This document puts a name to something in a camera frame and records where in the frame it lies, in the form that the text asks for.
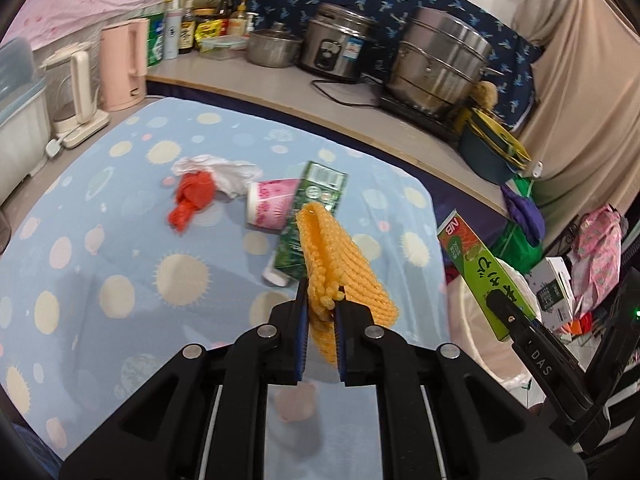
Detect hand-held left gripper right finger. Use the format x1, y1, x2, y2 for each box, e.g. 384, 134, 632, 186
334, 297, 588, 480

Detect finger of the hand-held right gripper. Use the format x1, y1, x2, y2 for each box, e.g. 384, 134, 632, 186
487, 292, 538, 343

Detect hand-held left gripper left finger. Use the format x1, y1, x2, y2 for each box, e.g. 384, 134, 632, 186
59, 277, 311, 480

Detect white trash bin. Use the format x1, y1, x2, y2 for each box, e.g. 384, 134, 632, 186
445, 270, 546, 396
445, 260, 548, 401

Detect green orange long box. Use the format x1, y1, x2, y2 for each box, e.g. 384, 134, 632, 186
436, 210, 538, 343

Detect orange foam mesh net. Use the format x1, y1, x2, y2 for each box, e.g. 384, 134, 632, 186
295, 202, 401, 378

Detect pink floral paper cup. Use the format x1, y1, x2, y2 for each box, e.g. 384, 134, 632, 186
245, 177, 302, 234

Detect green toothpaste box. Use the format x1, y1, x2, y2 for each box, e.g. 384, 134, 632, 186
263, 160, 348, 288

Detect orange plastic bag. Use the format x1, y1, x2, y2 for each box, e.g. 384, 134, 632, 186
167, 170, 218, 234

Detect white paper towel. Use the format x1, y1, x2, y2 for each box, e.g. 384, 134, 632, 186
171, 155, 263, 200

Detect white printed cardboard box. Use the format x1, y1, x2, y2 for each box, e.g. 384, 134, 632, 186
529, 256, 574, 332

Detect green plastic bag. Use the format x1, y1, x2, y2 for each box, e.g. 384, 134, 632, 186
490, 175, 544, 281

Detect purple cloth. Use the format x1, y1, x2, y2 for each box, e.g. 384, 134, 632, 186
500, 182, 546, 249

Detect pink pineapple print cloth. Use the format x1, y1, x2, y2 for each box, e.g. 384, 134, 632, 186
571, 204, 627, 322

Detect blue planet print cloth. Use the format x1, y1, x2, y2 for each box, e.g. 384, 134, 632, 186
0, 95, 451, 480

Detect yellow dishes stack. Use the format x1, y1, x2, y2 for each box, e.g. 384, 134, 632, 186
457, 105, 534, 172

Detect black induction cooktop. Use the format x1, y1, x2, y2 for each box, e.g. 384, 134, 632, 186
379, 91, 463, 142

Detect brown loofah sponge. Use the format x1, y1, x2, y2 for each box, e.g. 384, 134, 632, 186
467, 80, 500, 112

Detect beige curtain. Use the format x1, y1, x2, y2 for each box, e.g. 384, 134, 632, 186
510, 0, 640, 228

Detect large stainless steamer pot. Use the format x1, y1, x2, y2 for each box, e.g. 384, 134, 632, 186
387, 7, 506, 117

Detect small steel pot with lid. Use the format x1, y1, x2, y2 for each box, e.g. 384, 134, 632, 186
246, 22, 304, 69

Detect steel rice cooker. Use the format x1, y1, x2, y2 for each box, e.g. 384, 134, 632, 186
298, 2, 386, 84

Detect clear food container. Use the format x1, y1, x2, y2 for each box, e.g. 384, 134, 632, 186
199, 35, 250, 62

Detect yellow seasoning packets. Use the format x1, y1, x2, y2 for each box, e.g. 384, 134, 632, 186
194, 17, 229, 52

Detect yellow pump bottle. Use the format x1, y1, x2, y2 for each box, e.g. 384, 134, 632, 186
229, 0, 256, 37

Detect pink electric kettle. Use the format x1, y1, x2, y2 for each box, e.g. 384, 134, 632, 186
99, 17, 151, 113

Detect dark sauce bottle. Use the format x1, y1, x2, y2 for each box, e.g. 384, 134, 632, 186
178, 0, 197, 56

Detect green white canister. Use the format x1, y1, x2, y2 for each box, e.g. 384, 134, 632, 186
146, 10, 167, 69

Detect white electric kettle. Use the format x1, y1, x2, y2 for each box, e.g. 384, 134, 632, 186
41, 42, 111, 150

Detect white plastic bottle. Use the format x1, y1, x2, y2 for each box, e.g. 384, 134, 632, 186
164, 0, 184, 61

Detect white plastic storage box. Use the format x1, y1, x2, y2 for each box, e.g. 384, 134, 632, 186
0, 40, 52, 207

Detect black power cord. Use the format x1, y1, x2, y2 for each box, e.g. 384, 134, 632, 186
311, 77, 384, 109

